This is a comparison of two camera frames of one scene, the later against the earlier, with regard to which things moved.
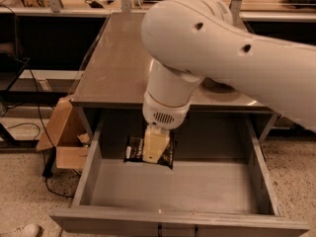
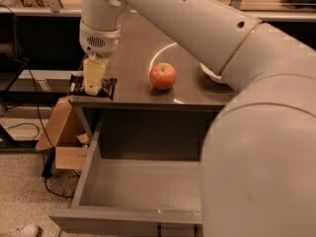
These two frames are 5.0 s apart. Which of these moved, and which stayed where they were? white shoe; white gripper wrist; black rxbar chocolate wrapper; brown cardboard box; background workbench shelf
Moved: black rxbar chocolate wrapper; white gripper wrist
Stayed: brown cardboard box; white shoe; background workbench shelf
